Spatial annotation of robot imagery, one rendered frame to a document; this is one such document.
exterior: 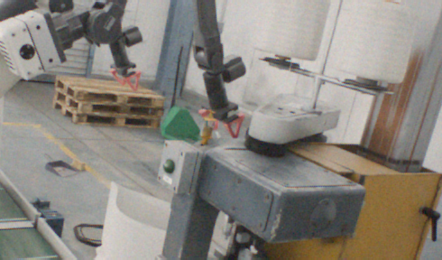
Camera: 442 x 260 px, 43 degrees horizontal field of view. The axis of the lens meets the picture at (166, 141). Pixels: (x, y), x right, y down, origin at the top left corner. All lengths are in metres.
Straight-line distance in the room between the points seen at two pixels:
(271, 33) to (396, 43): 0.31
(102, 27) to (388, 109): 0.71
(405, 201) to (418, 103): 0.23
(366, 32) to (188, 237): 0.56
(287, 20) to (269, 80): 7.00
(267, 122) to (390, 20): 0.32
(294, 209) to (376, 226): 0.37
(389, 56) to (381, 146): 0.30
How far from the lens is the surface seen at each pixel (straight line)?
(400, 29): 1.22
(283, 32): 1.36
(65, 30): 1.29
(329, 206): 1.05
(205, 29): 1.50
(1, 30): 1.28
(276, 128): 1.15
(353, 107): 7.34
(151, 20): 9.85
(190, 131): 6.94
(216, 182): 1.08
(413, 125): 1.41
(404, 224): 1.42
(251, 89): 8.62
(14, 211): 3.08
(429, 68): 1.40
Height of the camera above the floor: 1.60
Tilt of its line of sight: 14 degrees down
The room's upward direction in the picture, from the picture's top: 12 degrees clockwise
